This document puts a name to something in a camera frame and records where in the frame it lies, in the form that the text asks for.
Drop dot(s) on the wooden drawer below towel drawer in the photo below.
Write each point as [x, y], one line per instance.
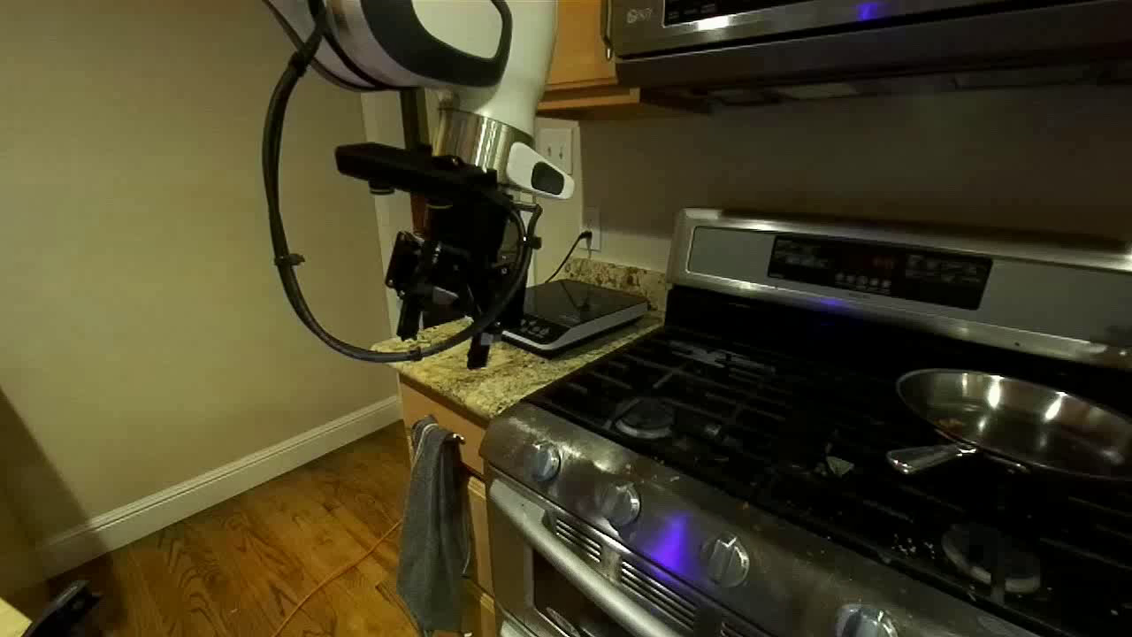
[480, 555]

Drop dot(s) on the stainless steel gas range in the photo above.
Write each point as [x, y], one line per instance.
[764, 472]

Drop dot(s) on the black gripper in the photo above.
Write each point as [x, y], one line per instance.
[465, 254]

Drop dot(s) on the white light switch plate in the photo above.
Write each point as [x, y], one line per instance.
[560, 143]

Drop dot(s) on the white wall outlet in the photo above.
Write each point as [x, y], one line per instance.
[590, 239]

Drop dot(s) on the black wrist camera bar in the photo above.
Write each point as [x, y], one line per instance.
[401, 167]

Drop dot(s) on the stainless steel microwave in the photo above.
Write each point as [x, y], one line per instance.
[871, 37]

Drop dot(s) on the black portable induction cooktop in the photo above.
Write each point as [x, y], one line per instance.
[578, 313]

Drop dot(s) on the wooden drawer with towel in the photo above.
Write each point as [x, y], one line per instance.
[455, 413]

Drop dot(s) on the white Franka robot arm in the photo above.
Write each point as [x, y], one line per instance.
[519, 47]

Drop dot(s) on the wooden wall cabinet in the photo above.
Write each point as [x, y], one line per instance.
[584, 56]

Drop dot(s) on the white baseboard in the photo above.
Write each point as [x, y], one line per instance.
[224, 479]

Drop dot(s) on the steel frying pan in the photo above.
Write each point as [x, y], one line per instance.
[1013, 420]

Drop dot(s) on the silver stove knob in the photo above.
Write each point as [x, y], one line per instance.
[726, 561]
[869, 622]
[544, 466]
[621, 503]

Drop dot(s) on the gray dish towel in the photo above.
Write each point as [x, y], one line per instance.
[434, 531]

